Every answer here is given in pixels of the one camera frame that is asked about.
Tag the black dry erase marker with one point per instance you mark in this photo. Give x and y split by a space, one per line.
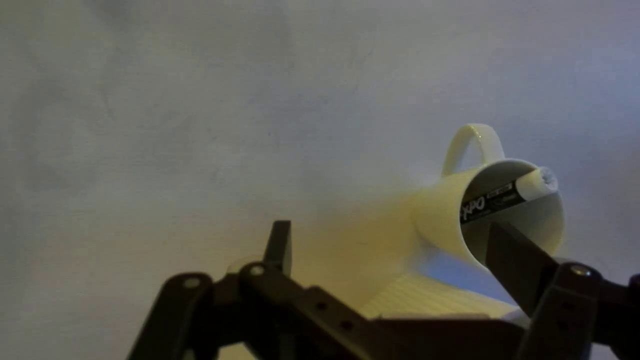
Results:
532 182

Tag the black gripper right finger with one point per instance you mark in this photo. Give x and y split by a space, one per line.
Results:
572 313

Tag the white plastic storage box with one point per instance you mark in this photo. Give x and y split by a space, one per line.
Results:
433 301

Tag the white ceramic mug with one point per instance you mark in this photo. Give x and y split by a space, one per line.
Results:
440 221

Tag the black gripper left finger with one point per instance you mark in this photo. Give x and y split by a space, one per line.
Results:
220 321

